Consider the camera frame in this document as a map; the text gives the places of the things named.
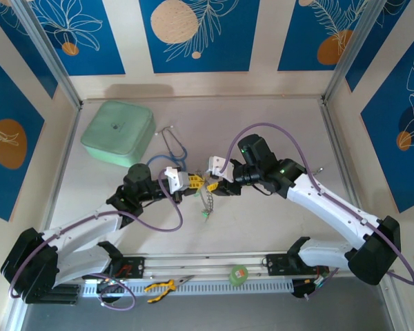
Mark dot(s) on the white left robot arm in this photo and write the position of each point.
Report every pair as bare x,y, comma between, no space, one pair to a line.
83,227

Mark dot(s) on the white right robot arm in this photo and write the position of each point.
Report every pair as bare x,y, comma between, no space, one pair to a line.
331,207

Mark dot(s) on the blue stethoscope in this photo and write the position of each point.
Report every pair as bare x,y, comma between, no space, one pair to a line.
158,157

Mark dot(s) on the mint green zip pouch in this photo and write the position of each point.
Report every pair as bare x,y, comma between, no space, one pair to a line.
117,132

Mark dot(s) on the green tape roll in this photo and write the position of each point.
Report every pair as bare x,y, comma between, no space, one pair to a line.
236,277

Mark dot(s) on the aluminium table side rail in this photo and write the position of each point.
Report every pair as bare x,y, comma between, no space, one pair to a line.
63,162
341,155

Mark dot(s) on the blue floral wall panel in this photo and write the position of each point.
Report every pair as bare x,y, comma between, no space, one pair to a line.
89,34
396,155
10,155
307,34
200,34
400,41

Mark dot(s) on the aluminium frame post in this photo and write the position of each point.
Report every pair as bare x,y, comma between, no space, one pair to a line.
352,48
45,48

